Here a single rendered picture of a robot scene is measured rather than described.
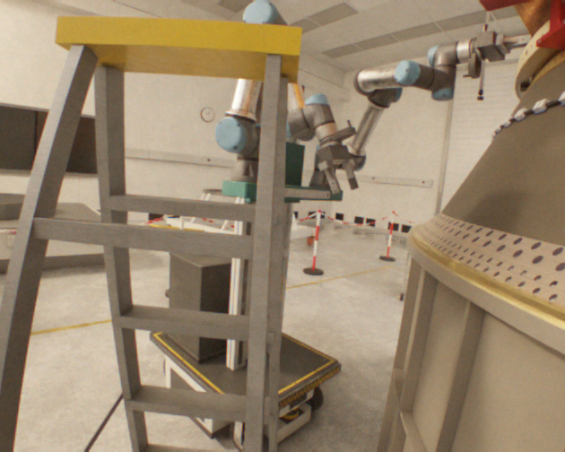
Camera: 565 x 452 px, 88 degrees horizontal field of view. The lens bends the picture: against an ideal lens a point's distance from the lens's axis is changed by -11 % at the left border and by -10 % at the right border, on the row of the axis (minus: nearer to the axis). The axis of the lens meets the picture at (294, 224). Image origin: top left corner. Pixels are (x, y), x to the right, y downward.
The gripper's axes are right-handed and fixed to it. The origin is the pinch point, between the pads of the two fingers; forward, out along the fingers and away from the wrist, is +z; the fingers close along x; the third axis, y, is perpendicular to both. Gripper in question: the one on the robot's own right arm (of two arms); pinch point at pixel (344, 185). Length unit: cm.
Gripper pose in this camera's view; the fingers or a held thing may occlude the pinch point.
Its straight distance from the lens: 108.9
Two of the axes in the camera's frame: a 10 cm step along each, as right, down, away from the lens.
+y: -7.6, 2.5, 6.0
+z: 3.1, 9.5, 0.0
